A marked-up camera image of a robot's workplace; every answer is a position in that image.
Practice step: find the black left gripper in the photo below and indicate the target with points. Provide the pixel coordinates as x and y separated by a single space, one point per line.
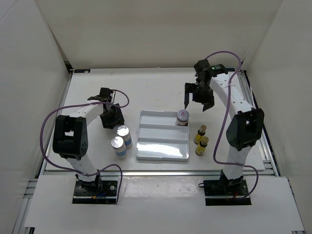
118 117

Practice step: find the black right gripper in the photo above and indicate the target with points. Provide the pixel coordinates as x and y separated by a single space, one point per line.
208 102

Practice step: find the silver-lidded shaker back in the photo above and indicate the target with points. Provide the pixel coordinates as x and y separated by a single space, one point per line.
124 132

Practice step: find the silver-lidded shaker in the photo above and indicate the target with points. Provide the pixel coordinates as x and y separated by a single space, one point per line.
124 132
119 147

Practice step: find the red-lidded jar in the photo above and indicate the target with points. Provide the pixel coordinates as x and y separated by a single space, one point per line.
182 118

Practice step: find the silver-lidded shaker front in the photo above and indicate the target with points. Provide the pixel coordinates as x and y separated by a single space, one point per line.
119 147

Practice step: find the yellow sauce bottle back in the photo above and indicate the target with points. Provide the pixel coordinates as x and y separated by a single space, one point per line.
200 133

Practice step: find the yellow sauce bottle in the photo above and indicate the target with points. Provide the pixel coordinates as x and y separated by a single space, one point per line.
201 147
200 133

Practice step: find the yellow sauce bottle front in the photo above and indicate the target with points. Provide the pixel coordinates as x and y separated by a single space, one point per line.
201 147

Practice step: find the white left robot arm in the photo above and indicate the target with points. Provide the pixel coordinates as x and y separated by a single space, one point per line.
70 138

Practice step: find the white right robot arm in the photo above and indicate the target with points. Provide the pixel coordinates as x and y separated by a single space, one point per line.
219 80

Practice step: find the white compartment tray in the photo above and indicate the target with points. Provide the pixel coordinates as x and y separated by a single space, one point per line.
160 139

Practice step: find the blue label left corner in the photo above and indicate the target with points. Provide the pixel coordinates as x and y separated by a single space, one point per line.
82 71

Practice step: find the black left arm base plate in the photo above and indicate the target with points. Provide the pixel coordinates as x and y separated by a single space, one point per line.
103 193

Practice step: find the aluminium front rail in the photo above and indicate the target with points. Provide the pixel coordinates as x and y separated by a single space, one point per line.
144 173

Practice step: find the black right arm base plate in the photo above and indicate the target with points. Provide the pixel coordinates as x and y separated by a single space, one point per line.
216 195

